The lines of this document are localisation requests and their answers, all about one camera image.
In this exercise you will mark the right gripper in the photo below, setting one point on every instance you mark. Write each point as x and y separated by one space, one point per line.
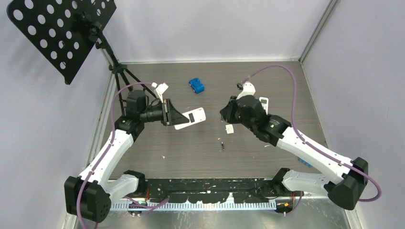
227 112

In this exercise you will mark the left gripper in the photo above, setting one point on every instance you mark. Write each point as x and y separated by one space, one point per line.
170 115

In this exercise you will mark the white remote control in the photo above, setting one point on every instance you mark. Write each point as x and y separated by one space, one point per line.
195 116
265 103

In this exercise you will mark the small white battery cover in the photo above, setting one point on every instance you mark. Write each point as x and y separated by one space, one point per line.
229 129

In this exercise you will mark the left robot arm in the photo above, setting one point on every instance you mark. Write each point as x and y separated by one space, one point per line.
104 155

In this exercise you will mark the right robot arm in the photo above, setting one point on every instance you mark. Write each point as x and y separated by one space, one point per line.
341 179

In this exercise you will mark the blue toy car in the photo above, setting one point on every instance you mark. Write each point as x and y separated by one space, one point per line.
196 85

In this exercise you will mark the blue green white block stack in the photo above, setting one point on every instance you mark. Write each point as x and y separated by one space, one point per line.
304 162

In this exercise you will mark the black music stand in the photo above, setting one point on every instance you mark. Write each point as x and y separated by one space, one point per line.
64 33

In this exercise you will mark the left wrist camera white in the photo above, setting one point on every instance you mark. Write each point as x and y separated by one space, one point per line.
159 90

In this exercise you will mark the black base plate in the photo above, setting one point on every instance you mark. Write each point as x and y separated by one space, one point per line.
213 190

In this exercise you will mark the aluminium rail frame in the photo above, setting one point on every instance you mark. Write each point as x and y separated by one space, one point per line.
138 205

